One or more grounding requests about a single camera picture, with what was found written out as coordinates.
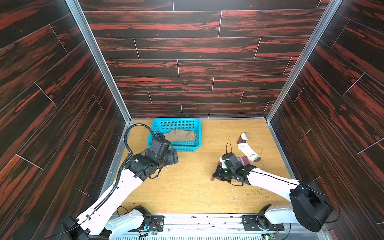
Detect white striped sock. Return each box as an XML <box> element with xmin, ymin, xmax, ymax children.
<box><xmin>237</xmin><ymin>133</ymin><xmax>262</xmax><ymax>162</ymax></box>

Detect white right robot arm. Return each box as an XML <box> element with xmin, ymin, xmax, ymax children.
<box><xmin>212</xmin><ymin>153</ymin><xmax>334</xmax><ymax>233</ymax></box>

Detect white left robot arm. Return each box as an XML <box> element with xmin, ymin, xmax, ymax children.
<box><xmin>64</xmin><ymin>133</ymin><xmax>179</xmax><ymax>240</ymax></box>

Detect teal plastic basket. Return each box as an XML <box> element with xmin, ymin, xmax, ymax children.
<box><xmin>151</xmin><ymin>118</ymin><xmax>202</xmax><ymax>152</ymax></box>

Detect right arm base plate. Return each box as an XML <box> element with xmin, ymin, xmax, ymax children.
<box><xmin>242</xmin><ymin>204</ymin><xmax>285</xmax><ymax>232</ymax></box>

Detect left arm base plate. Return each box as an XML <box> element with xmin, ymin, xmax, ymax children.
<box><xmin>132</xmin><ymin>206</ymin><xmax>165</xmax><ymax>234</ymax></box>

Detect aluminium corner frame left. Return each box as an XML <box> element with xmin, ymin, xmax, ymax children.
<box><xmin>66</xmin><ymin>0</ymin><xmax>132</xmax><ymax>195</ymax></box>

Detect aluminium corner frame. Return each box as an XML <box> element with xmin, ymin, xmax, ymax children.
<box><xmin>66</xmin><ymin>0</ymin><xmax>132</xmax><ymax>195</ymax></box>
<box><xmin>265</xmin><ymin>0</ymin><xmax>343</xmax><ymax>157</ymax></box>

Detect aluminium corner frame right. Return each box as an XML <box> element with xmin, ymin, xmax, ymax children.
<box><xmin>265</xmin><ymin>0</ymin><xmax>343</xmax><ymax>157</ymax></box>

